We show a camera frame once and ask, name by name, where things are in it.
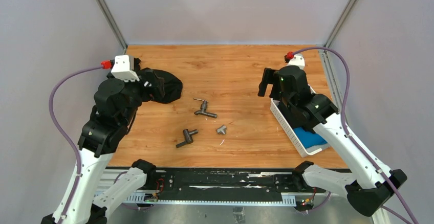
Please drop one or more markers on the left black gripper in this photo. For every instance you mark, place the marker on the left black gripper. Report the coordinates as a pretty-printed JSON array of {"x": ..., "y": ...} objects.
[{"x": 156, "y": 89}]

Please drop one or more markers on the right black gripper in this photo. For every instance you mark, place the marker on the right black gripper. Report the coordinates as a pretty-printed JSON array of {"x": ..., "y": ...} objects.
[{"x": 269, "y": 76}]

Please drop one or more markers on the grey faucet with lever handle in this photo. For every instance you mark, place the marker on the grey faucet with lever handle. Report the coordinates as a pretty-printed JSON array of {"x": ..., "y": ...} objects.
[{"x": 203, "y": 109}]

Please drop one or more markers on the grey tee pipe fitting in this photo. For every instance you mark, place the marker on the grey tee pipe fitting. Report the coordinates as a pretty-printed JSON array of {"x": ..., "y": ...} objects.
[{"x": 222, "y": 130}]

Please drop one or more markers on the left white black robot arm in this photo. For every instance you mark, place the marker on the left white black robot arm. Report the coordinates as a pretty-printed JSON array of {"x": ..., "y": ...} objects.
[{"x": 116, "y": 103}]

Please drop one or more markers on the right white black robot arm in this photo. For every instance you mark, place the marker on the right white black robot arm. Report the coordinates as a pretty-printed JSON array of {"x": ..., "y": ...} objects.
[{"x": 369, "y": 184}]

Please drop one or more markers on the black cloth with white print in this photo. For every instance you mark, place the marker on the black cloth with white print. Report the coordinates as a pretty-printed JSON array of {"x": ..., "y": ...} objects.
[{"x": 173, "y": 88}]

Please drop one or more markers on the white plastic basket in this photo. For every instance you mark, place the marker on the white plastic basket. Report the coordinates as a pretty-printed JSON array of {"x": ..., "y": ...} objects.
[{"x": 288, "y": 120}]

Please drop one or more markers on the blue cloth in basket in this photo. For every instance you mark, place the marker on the blue cloth in basket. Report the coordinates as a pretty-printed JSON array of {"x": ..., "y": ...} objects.
[{"x": 306, "y": 139}]

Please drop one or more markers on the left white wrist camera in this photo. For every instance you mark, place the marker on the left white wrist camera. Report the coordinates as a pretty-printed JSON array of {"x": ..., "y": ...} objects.
[{"x": 123, "y": 69}]

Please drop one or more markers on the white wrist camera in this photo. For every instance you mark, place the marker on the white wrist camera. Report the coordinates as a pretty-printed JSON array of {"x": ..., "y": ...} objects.
[
  {"x": 123, "y": 69},
  {"x": 298, "y": 60}
]

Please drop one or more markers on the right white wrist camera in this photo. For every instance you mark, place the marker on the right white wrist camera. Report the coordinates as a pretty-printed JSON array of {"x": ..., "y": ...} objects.
[{"x": 298, "y": 60}]

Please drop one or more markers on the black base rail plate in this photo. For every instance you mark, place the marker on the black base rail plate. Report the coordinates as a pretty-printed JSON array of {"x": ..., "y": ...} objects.
[{"x": 223, "y": 186}]

